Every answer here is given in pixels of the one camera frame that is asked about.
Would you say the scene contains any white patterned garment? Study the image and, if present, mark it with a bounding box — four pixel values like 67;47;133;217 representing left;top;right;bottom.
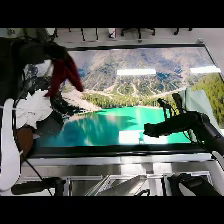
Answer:
22;59;55;92

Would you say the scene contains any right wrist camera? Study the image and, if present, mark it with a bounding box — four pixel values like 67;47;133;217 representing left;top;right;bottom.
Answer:
156;92;184;118

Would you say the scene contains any red garment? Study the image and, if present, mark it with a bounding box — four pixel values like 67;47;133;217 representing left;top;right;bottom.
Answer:
44;54;85;98

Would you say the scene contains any brown garment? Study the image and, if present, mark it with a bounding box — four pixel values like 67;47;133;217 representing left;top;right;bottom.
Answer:
14;125;35;164

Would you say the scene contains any black office chair base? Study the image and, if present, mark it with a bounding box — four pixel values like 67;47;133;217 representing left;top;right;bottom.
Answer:
119;27;157;40

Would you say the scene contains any pale green garment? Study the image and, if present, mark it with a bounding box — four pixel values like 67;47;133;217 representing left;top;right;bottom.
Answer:
181;85;221;129

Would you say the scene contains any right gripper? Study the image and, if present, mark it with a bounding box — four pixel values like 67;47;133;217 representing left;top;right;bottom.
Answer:
143;112;200;138

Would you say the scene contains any silver frame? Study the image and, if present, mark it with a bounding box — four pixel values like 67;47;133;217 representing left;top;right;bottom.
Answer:
19;152;224;197

